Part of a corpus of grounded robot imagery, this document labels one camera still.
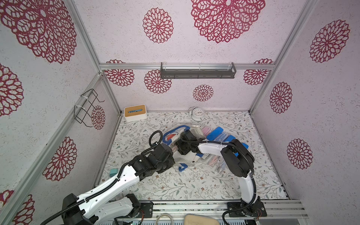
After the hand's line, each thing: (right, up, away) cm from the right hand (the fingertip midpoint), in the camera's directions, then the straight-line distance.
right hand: (172, 143), depth 96 cm
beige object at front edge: (+12, -35, -26) cm, 45 cm away
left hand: (+2, -7, -21) cm, 22 cm away
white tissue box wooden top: (-32, +23, +20) cm, 44 cm away
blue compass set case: (+43, +3, +8) cm, 44 cm away
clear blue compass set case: (+36, +3, +7) cm, 37 cm away
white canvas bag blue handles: (+7, -9, -9) cm, 15 cm away
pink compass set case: (+25, +8, +12) cm, 29 cm away
